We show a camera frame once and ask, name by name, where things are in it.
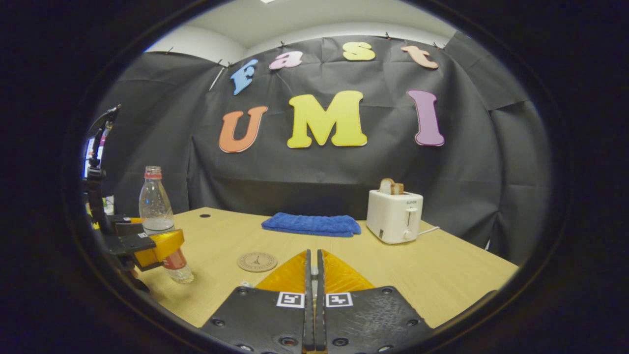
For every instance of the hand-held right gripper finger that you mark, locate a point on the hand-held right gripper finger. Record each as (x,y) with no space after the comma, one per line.
(308,314)
(320,314)

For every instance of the blue folded towel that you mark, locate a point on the blue folded towel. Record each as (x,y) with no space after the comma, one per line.
(312,224)

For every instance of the black backdrop cloth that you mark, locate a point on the black backdrop cloth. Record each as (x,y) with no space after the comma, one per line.
(467,172)

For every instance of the clear plastic water bottle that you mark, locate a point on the clear plastic water bottle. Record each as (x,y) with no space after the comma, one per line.
(156,206)

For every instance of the computer monitor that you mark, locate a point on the computer monitor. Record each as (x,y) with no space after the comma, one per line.
(88,157)

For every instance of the round wooden coaster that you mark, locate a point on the round wooden coaster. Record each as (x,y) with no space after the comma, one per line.
(257,262)

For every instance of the bread slice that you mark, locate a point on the bread slice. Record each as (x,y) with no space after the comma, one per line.
(390,187)

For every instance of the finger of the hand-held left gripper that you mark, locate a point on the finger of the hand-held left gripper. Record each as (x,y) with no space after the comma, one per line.
(128,228)
(162,246)

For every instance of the white toaster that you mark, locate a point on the white toaster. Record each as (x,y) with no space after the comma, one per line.
(390,216)

